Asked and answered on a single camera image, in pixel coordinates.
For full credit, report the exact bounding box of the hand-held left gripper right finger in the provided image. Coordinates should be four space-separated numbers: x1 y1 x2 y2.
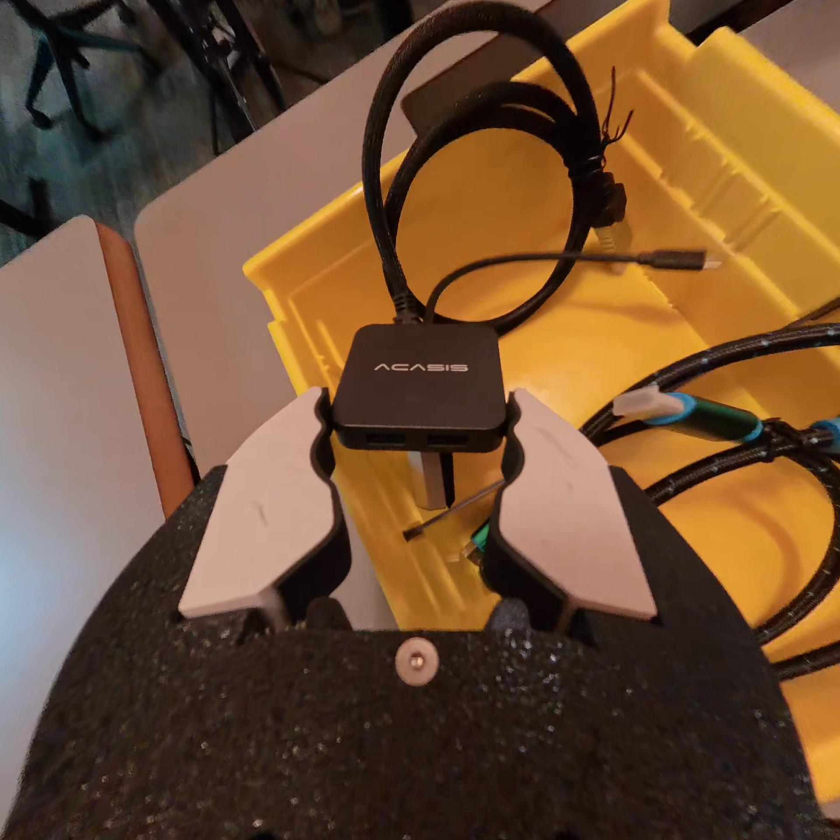
482 388 660 635

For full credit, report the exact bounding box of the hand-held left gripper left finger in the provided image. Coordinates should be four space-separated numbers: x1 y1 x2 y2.
177 386 353 627

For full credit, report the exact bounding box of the square black usb hub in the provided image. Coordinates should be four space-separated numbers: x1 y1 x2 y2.
331 323 509 454

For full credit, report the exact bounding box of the thin black usb-c cable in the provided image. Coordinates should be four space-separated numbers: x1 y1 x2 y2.
423 248 723 324

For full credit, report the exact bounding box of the yellow plastic bin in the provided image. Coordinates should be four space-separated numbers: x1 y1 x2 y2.
241 0 840 805

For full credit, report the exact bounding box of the black office chair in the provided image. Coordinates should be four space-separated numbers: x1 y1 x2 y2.
26 0 165 132

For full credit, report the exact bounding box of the small green cable plug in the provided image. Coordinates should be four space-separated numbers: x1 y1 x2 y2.
456 521 492 564

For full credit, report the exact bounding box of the thick black coiled cable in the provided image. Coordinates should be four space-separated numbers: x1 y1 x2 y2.
361 0 627 336

